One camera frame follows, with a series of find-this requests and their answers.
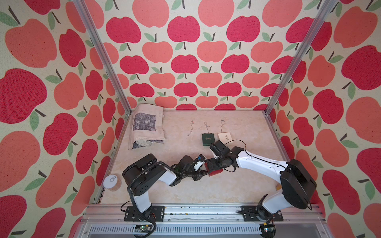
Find red jewelry box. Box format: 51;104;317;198
208;169;224;177

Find cream lift-off box lid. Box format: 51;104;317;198
218;132;233;144

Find green jewelry box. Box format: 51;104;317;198
201;133;215;146

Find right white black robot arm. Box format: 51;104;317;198
208;141;317;220

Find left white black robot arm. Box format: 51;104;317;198
122;154;215;215

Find folded beige patterned cloth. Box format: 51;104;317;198
128;104;165;150

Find orange soda can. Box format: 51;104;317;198
275;183;282;191

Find white round object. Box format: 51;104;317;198
103;174;122;192

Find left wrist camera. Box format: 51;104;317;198
193;154;206;172

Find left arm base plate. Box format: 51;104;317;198
124;206;165;222

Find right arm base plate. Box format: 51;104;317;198
237;206;284;222

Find black corrugated cable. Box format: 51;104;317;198
126;157;213;238

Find right aluminium frame post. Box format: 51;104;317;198
264;0;338;118

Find aluminium frame post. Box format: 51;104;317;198
264;0;338;118
73;1;132;116

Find left aluminium frame post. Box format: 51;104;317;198
73;1;132;116

